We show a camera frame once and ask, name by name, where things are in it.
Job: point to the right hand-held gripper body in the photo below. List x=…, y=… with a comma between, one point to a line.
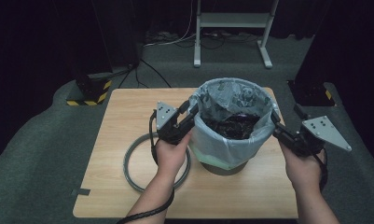
x=324, y=132

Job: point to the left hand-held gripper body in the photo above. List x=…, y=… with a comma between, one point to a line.
x=170, y=127

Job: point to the grey trash bin with bag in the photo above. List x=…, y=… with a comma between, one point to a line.
x=218, y=149

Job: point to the grey ribbed trash bin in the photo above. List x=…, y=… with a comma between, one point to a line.
x=222, y=169

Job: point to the person's left hand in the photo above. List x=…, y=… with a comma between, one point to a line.
x=172, y=158

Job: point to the person's right hand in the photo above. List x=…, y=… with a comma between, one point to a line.
x=304, y=171

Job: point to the dark waste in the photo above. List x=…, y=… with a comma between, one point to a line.
x=234, y=126

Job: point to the white metal stand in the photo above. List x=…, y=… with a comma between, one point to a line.
x=231, y=20

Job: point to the grey tape piece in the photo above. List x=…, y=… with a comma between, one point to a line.
x=81, y=192

